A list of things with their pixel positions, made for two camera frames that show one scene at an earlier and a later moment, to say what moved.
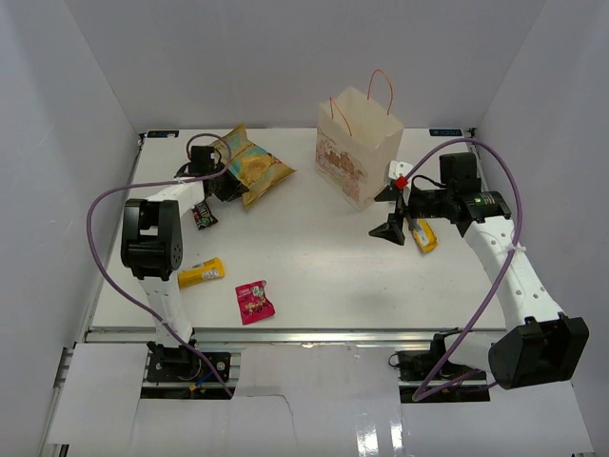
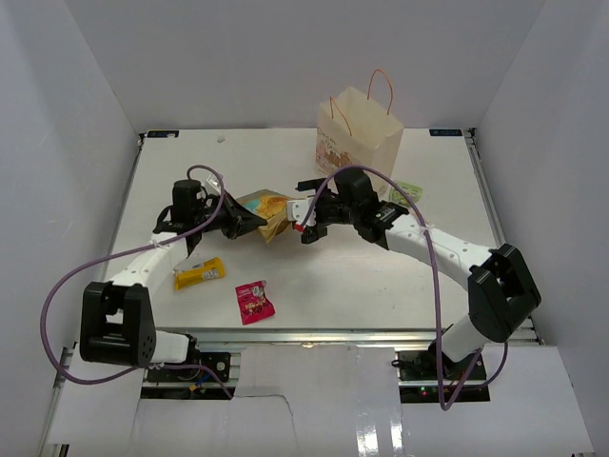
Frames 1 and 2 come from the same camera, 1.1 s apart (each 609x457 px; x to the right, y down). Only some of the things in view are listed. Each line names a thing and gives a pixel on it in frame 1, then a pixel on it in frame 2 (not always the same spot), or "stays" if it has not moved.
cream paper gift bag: (358, 146) stays
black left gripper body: (225, 186) -> (206, 213)
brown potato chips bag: (254, 168) -> (270, 206)
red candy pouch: (253, 303) stays
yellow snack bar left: (208, 269) stays
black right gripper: (392, 229) -> (320, 229)
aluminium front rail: (265, 335) stays
